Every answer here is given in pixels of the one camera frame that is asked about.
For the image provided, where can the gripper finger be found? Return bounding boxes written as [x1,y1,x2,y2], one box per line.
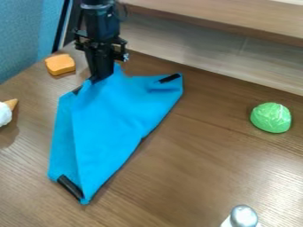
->
[85,49,104,83]
[100,50,116,82]

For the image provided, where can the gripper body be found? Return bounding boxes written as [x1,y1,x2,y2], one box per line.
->
[72,27,130,64]

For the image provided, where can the blue cloth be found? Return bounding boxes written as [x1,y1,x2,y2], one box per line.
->
[46,62,185,206]

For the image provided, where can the orange toy bread slice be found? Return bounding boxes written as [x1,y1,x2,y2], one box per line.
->
[43,53,77,77]

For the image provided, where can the toy ice cream cone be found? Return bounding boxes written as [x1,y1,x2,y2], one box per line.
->
[0,98,20,129]

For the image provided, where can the green toy cabbage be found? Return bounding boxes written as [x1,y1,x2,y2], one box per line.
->
[248,101,294,134]

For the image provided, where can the silver and white toy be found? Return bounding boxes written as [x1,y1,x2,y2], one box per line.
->
[219,204,263,227]

